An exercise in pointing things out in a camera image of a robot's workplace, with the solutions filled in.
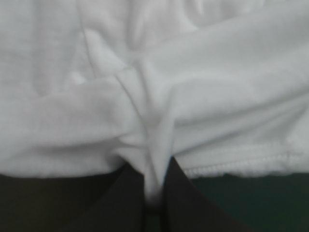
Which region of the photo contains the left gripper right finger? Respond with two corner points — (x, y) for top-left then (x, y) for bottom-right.
(161, 156), (258, 232)

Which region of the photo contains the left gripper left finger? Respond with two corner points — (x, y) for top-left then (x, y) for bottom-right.
(76, 161), (148, 232)

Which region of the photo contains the white T-shirt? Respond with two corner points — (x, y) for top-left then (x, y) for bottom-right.
(0, 0), (309, 203)

